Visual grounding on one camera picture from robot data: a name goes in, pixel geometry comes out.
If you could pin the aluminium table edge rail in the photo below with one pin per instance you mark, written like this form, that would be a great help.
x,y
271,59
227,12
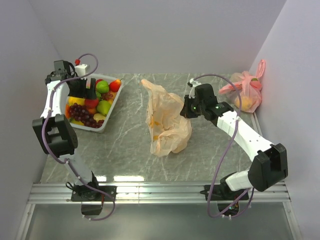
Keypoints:
x,y
157,211

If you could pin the fake red apple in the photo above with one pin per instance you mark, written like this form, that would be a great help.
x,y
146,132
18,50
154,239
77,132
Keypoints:
x,y
97,81

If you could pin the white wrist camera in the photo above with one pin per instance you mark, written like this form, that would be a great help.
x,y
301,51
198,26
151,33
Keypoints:
x,y
82,69
193,84

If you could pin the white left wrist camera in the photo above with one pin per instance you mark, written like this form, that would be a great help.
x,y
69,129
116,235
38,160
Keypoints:
x,y
82,69

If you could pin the translucent orange plastic bag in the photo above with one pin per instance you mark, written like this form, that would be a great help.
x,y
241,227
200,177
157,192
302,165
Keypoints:
x,y
169,131

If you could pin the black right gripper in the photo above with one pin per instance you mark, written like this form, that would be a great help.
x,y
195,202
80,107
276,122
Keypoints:
x,y
186,112

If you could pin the fake red pear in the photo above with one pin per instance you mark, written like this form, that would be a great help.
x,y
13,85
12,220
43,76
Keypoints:
x,y
115,85

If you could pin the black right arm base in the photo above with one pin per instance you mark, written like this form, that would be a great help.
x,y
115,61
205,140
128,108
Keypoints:
x,y
222,193

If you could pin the fake small red grapes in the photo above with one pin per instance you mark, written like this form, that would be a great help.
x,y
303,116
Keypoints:
x,y
108,96

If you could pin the fake orange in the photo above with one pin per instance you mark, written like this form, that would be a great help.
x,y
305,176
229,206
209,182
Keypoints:
x,y
67,111

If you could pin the fake yellow banana bunch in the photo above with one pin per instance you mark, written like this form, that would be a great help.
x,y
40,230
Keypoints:
x,y
76,100

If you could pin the pink tied fruit bag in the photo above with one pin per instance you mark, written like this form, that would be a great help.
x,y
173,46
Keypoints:
x,y
249,87

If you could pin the fake green pear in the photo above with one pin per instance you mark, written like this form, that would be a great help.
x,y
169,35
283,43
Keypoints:
x,y
103,107

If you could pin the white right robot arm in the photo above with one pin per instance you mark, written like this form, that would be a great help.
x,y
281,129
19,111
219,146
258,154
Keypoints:
x,y
269,164

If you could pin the fake green apple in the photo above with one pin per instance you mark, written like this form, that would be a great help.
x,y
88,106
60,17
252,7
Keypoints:
x,y
102,87

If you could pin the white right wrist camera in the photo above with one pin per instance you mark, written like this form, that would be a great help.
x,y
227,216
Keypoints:
x,y
193,84

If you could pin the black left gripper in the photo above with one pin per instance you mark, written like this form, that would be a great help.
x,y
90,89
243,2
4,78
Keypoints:
x,y
88,93

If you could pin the fake red strawberry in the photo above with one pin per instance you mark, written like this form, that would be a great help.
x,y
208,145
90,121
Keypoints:
x,y
91,103

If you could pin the fake purple grape bunch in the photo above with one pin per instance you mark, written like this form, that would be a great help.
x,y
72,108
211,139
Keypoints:
x,y
82,115

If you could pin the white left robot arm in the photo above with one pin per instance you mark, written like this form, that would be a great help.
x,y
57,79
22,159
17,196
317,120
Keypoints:
x,y
54,131

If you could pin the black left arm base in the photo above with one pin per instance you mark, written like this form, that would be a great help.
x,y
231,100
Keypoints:
x,y
92,201

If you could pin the white plastic fruit basket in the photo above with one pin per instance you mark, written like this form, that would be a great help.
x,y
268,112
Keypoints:
x,y
108,79

